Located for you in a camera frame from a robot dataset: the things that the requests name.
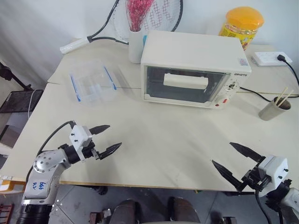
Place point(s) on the white power strip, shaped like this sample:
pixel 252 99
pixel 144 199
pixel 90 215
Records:
pixel 265 58

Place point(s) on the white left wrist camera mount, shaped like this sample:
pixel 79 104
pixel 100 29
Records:
pixel 78 136

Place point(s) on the white cylindrical vase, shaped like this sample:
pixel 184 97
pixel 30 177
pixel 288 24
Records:
pixel 135 47

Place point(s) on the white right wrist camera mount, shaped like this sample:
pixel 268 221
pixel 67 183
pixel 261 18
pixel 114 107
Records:
pixel 275 169

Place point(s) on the black badminton racket white grip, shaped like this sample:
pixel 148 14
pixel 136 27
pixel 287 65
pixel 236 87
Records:
pixel 74 45

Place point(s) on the clear plastic box blue clips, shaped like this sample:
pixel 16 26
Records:
pixel 93 84

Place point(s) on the yellow jar orange lid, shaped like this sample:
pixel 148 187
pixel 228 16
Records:
pixel 243 25

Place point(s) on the black mesh seat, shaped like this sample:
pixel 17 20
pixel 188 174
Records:
pixel 18 100

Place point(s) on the dark rounded shape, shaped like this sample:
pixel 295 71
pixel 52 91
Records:
pixel 126 211
pixel 183 210

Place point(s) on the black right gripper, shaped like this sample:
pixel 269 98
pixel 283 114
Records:
pixel 255 178

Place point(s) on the wooden chopstick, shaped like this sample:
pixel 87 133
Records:
pixel 283 95
pixel 288 96

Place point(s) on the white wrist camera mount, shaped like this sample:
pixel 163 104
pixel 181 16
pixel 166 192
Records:
pixel 78 136
pixel 275 169

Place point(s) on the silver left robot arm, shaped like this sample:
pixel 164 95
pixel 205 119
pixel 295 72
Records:
pixel 44 163

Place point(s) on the black stand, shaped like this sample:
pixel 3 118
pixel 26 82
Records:
pixel 7 72

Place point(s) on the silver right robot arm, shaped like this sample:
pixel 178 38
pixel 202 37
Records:
pixel 289 200

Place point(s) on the white toaster oven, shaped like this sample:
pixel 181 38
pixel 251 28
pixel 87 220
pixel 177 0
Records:
pixel 187 49

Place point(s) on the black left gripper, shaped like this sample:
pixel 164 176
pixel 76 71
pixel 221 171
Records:
pixel 88 149

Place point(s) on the grey cylindrical cup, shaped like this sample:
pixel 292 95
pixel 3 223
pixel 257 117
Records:
pixel 271 112

